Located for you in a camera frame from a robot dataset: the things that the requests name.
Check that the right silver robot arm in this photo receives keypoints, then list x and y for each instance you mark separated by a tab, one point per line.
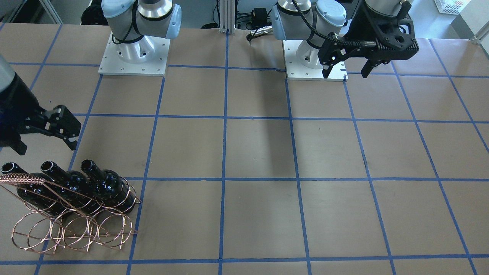
130	21

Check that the dark wine bottle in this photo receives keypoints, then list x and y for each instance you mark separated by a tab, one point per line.
75	190

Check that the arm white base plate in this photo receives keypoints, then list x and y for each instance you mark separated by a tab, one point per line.
146	57
302	63

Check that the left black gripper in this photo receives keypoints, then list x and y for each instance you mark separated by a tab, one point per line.
358	23

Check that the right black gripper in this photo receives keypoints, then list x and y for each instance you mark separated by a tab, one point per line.
10	110

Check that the white plastic crate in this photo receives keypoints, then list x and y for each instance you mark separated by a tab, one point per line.
451	7

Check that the wine bottle in rack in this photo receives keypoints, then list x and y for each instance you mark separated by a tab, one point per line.
45	197
108	187

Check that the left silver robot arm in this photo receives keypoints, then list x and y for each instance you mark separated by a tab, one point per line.
319	37

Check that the copper wire wine rack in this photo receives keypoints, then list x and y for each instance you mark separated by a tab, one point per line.
42	233

